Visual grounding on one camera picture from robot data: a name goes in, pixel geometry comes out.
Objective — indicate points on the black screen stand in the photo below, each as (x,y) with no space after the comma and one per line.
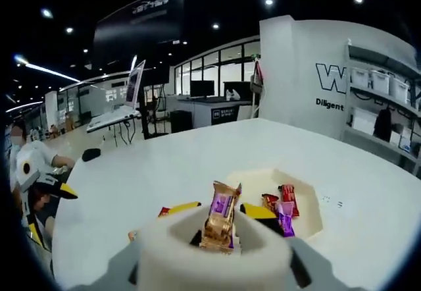
(144,113)

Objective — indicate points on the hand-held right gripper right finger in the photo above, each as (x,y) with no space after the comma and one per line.
(309,264)

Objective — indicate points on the group of ceiling spotlights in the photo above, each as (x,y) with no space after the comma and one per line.
(268,1)

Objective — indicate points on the grey metal shelving rack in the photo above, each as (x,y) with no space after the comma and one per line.
(361,138)

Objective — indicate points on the stack of small white cartons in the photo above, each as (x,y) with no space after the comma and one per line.
(399,138)

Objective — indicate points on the linear ceiling light strip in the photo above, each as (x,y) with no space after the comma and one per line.
(46,68)

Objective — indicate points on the red brown food packet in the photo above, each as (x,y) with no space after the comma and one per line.
(270,202)

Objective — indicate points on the black computer monitor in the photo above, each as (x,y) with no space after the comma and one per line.
(202,88)

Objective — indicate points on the white cardboard box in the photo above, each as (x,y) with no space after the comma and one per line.
(363,120)

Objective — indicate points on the black hanging banner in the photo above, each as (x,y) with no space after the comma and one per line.
(138,24)

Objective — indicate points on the large white framed screen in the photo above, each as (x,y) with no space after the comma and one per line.
(135,83)

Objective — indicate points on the orange food packet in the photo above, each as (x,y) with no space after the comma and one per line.
(133,235)

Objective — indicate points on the cream hexagonal container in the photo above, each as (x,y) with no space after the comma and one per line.
(256,184)

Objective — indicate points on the white plastic bag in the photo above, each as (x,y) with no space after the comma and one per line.
(233,94)

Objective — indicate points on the white table socket panel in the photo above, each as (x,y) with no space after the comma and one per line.
(333,201)

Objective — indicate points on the white tilted desk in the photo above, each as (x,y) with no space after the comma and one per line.
(112,120)

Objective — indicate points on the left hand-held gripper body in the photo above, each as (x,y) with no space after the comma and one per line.
(28,175)

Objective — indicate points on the cream plastic food tongs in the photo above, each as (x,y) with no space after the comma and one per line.
(158,254)

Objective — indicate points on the small red food packet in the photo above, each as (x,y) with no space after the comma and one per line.
(163,212)

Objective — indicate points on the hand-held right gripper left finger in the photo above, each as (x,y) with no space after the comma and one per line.
(123,264)

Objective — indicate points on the white lidded storage bin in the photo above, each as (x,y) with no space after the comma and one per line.
(399,89)
(380,82)
(360,77)

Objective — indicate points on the purple gold food packet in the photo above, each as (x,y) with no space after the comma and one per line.
(218,225)

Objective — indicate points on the black pouch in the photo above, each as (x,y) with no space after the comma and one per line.
(91,155)

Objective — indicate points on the long red food packet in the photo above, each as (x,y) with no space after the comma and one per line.
(290,199)

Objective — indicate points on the black box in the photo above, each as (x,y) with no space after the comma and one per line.
(181,121)

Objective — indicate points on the grey counter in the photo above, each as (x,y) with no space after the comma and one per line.
(217,110)

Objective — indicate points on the black framed glass partition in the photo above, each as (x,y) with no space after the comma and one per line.
(217,64)

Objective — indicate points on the black bag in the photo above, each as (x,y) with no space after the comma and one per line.
(383,124)

